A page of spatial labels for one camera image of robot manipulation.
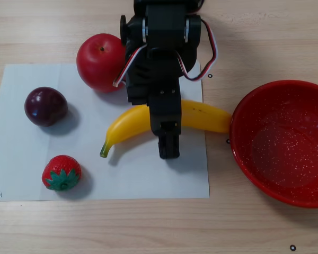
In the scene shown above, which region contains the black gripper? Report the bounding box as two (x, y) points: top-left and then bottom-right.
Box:
(125, 48), (197, 160)

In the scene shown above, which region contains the yellow plastic banana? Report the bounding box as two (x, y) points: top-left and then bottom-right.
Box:
(100, 99), (233, 159)

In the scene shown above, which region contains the red speckled enamel bowl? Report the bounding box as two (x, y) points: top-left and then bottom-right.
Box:
(229, 80), (318, 209)

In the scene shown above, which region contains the white paper sheet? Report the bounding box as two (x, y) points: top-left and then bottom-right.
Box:
(0, 60), (210, 202)

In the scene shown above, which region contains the red plastic apple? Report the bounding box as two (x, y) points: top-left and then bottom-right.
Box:
(76, 33), (128, 94)

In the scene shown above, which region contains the red plastic strawberry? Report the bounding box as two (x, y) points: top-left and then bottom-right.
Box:
(41, 155), (82, 192)

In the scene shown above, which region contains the dark purple plastic plum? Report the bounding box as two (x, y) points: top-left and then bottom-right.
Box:
(24, 86), (68, 128)

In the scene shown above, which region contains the red white black servo wire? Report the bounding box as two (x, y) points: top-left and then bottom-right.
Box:
(174, 18), (219, 81)
(113, 44), (148, 88)

